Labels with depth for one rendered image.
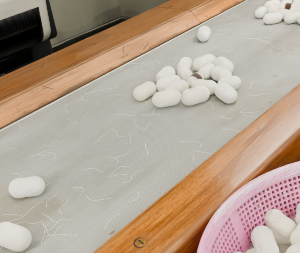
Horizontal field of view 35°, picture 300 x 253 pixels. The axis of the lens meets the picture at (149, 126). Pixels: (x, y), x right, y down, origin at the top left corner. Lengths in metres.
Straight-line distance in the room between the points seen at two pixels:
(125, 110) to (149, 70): 0.13
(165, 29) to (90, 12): 2.33
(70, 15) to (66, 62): 2.33
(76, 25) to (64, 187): 2.65
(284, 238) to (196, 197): 0.08
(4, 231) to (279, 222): 0.24
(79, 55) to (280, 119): 0.38
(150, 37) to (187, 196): 0.47
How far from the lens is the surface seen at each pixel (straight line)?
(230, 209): 0.40
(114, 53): 0.79
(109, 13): 3.28
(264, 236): 0.41
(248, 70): 0.70
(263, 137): 0.49
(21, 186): 0.50
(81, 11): 3.14
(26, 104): 0.69
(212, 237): 0.38
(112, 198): 0.47
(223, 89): 0.61
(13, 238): 0.43
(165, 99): 0.61
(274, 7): 0.92
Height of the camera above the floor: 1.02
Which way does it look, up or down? 29 degrees down
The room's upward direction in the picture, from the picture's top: 10 degrees counter-clockwise
